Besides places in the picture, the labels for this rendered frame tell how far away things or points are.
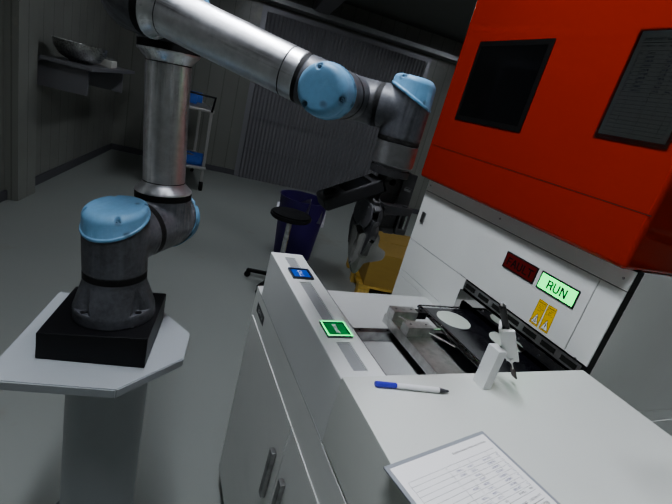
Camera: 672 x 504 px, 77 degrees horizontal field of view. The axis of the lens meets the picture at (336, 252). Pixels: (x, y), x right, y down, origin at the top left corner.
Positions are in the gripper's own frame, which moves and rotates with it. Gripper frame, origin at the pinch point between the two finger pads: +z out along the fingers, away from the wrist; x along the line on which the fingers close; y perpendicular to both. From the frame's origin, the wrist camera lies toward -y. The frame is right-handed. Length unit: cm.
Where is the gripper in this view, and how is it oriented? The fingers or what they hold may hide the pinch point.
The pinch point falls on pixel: (351, 266)
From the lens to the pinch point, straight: 81.3
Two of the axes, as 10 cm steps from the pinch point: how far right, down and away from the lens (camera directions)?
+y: 9.0, 1.0, 4.2
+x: -3.5, -4.0, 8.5
